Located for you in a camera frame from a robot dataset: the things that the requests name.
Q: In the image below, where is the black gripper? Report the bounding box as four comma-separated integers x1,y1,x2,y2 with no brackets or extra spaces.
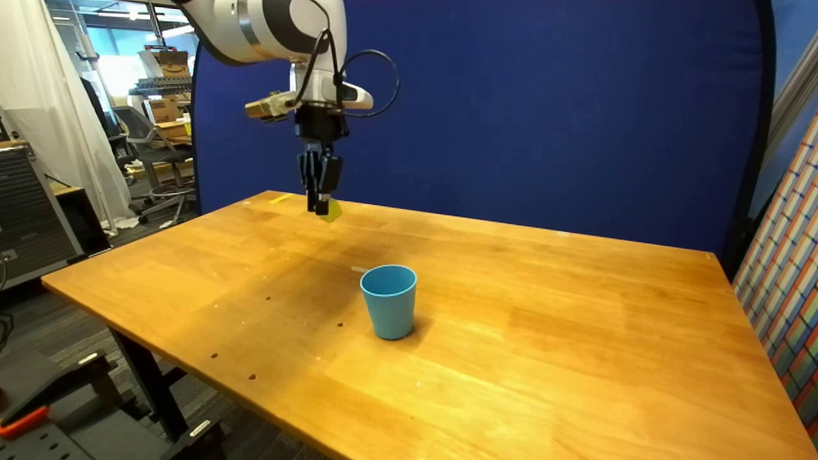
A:
291,100,353,215

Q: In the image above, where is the blue plastic cup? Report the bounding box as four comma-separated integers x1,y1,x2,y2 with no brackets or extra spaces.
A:
357,260,421,343

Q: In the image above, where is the shelf rack with boxes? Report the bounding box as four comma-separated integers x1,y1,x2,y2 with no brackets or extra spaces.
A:
124,40,199,201

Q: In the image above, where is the blue fabric backdrop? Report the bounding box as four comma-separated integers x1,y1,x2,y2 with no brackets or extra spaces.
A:
189,0,776,275

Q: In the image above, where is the black table leg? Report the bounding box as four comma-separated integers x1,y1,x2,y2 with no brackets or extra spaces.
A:
106,328,192,445

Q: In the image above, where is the white curtain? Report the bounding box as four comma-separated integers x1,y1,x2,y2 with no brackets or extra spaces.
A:
0,0,141,236

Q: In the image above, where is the black equipment cabinet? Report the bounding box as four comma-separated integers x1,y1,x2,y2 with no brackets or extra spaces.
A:
0,137,86,292

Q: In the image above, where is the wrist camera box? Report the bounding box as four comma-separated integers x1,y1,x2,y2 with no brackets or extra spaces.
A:
242,90,298,123

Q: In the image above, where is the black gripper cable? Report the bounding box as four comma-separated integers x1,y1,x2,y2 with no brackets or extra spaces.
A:
305,0,401,120

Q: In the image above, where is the black clamp orange handle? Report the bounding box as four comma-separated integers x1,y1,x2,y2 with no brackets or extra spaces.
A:
0,404,50,443

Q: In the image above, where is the colourful patterned wall panel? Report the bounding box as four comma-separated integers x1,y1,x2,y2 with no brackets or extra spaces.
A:
731,112,818,456

